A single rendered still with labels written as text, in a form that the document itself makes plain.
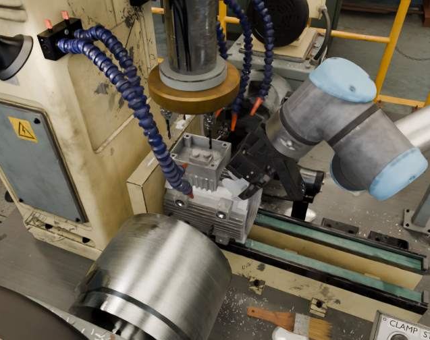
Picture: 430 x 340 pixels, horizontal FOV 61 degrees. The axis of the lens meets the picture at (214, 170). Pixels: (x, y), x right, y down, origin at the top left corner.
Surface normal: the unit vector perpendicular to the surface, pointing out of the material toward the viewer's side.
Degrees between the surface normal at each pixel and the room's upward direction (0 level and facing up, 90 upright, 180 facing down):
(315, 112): 81
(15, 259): 0
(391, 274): 90
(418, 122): 22
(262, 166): 30
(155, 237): 2
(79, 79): 90
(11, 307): 10
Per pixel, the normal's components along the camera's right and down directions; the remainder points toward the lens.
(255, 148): -0.38, 0.63
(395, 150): 0.04, -0.23
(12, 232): -0.01, -0.73
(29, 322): 0.37, -0.56
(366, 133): -0.27, 0.01
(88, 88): 0.93, 0.25
